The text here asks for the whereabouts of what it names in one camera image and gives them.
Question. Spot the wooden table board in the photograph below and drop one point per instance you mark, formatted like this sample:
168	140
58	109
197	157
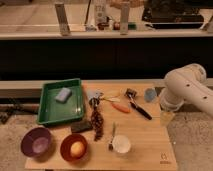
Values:
151	149

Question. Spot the white carton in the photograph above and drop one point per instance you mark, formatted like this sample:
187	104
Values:
99	11

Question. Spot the black case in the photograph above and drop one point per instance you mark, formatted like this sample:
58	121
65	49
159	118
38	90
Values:
171	14

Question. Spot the yellow lemon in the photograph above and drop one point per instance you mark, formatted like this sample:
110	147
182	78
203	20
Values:
77	149

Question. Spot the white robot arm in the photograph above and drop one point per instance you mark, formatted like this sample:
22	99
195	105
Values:
186	84

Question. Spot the orange carrot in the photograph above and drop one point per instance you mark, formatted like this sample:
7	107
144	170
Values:
120	107

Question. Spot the blue sponge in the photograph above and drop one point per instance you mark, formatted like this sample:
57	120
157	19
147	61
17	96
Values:
63	95

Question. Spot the metal fork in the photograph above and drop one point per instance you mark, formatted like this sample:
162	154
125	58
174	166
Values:
110	146

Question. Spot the white cup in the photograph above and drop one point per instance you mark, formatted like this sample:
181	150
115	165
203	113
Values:
121	144

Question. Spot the green plastic tray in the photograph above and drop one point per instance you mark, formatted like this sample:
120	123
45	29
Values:
52	112

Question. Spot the clear glass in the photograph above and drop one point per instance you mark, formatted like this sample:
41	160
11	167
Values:
166	117

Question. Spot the grey post left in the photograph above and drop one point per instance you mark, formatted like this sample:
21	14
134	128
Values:
62	19

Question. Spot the dark scrub pad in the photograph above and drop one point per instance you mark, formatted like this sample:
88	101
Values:
81	126

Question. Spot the yellow banana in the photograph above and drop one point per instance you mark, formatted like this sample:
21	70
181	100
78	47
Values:
113	99

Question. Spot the purple bowl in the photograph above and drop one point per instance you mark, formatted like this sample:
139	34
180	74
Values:
36	142

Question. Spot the orange bowl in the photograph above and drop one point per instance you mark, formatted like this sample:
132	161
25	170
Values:
66	145

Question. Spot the grey post right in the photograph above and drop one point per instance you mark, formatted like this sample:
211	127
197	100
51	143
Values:
124	16

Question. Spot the blue cup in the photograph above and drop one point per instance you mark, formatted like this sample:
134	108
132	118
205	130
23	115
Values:
150	94

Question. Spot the grey post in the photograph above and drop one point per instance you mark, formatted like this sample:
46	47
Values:
62	19
124	16

